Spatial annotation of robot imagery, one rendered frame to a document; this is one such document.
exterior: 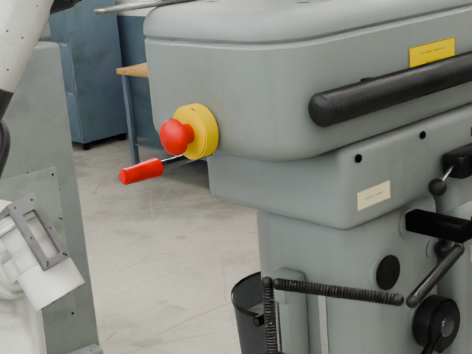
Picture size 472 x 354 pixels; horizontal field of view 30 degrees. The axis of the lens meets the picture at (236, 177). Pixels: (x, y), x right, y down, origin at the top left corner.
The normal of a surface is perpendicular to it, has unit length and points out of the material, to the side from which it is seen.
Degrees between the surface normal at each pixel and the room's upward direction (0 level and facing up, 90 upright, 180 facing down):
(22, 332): 59
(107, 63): 90
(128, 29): 90
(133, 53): 90
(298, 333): 90
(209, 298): 0
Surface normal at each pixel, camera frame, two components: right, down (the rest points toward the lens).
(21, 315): 0.70, -0.44
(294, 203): -0.73, 0.25
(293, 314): 0.68, 0.15
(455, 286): -0.34, 0.29
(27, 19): 0.50, 0.32
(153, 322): -0.08, -0.96
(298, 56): 0.25, 0.25
